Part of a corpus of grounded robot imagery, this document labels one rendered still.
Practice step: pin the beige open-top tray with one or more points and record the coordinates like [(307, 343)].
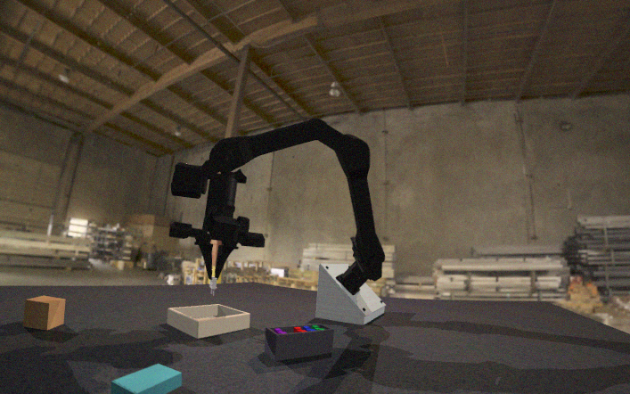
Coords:
[(207, 320)]

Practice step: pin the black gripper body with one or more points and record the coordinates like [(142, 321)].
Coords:
[(181, 230)]

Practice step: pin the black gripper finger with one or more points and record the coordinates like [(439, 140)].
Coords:
[(222, 253), (206, 249)]

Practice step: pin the orange-brown cube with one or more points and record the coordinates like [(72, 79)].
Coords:
[(44, 312)]

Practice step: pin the teal rectangular block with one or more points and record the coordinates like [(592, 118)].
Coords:
[(156, 379)]

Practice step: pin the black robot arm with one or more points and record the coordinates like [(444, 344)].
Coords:
[(231, 153)]

